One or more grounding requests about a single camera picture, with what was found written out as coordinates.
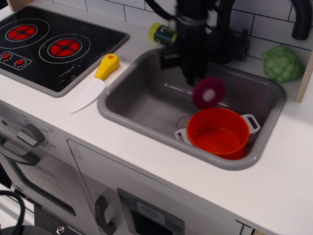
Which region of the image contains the black toy stove top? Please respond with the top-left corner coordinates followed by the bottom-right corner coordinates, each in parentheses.
top-left (0, 6), bottom-right (129, 97)

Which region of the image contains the green toy artichoke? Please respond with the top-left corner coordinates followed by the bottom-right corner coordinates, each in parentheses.
top-left (261, 45), bottom-right (305, 83)

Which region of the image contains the black toy faucet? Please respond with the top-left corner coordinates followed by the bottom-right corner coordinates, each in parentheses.
top-left (211, 0), bottom-right (313, 62)

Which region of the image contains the grey oven knob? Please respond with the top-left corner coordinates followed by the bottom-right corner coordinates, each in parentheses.
top-left (16, 123), bottom-right (45, 148)

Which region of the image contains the black cabinet door handle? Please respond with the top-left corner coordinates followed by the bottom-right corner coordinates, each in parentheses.
top-left (94, 196), bottom-right (116, 235)

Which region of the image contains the toy oven door window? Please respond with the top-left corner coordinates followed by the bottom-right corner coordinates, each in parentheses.
top-left (8, 161), bottom-right (77, 217)

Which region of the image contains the grey plastic sink basin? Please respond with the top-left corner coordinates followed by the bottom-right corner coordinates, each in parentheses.
top-left (97, 49), bottom-right (286, 170)

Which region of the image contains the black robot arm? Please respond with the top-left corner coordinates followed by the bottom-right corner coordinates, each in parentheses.
top-left (146, 0), bottom-right (218, 86)

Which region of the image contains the orange toy pot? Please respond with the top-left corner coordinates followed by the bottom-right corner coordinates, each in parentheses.
top-left (175, 108), bottom-right (261, 160)

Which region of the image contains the yellow green oil bottle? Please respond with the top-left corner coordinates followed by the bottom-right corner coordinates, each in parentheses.
top-left (148, 23), bottom-right (178, 46)

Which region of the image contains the grey oven door handle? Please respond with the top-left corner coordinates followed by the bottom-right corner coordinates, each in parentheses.
top-left (0, 137), bottom-right (40, 166)

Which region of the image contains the yellow handled toy knife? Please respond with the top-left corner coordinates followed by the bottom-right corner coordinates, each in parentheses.
top-left (68, 53), bottom-right (119, 114)

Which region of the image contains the dishwasher control panel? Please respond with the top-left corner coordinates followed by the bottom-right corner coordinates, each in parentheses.
top-left (117, 188), bottom-right (185, 235)

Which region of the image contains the wooden side panel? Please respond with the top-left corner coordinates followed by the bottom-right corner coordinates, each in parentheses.
top-left (295, 51), bottom-right (313, 103)

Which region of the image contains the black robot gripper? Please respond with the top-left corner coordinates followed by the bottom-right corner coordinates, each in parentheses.
top-left (158, 17), bottom-right (208, 86)

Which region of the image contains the purple toy beet half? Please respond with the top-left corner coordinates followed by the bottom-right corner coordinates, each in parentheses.
top-left (192, 77), bottom-right (226, 109)

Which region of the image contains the black braided cable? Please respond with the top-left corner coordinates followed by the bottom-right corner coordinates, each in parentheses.
top-left (0, 190), bottom-right (27, 235)

